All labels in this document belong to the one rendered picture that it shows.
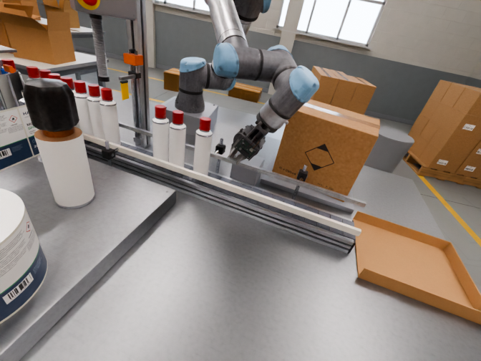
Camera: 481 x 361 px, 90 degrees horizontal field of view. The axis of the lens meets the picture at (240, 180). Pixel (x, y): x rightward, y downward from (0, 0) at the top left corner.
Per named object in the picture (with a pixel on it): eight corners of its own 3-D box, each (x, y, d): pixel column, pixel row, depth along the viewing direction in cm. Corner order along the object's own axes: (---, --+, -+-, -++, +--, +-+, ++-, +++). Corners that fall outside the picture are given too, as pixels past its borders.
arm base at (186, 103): (169, 107, 118) (169, 87, 112) (182, 99, 130) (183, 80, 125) (197, 116, 117) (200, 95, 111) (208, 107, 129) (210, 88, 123)
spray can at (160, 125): (149, 164, 84) (147, 105, 72) (159, 157, 88) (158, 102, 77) (162, 168, 83) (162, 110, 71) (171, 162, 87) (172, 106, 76)
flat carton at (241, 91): (227, 96, 504) (229, 86, 493) (233, 91, 548) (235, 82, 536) (257, 103, 498) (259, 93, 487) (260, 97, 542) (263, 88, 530)
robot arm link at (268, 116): (272, 94, 66) (293, 114, 67) (262, 107, 69) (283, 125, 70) (265, 103, 60) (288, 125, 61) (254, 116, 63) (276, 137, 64)
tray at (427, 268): (358, 277, 65) (364, 268, 63) (352, 218, 86) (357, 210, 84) (482, 325, 59) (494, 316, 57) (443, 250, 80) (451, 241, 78)
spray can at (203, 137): (190, 176, 82) (193, 118, 70) (197, 170, 86) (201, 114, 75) (203, 181, 81) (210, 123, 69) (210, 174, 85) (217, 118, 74)
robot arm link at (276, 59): (256, 37, 62) (268, 64, 57) (293, 44, 66) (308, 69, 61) (247, 65, 68) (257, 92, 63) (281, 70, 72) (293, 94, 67)
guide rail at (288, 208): (61, 131, 89) (59, 126, 88) (64, 130, 90) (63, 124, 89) (358, 236, 69) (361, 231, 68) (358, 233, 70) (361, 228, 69)
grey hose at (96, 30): (96, 79, 88) (86, 11, 76) (104, 79, 91) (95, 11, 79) (104, 82, 87) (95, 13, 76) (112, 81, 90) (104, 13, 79)
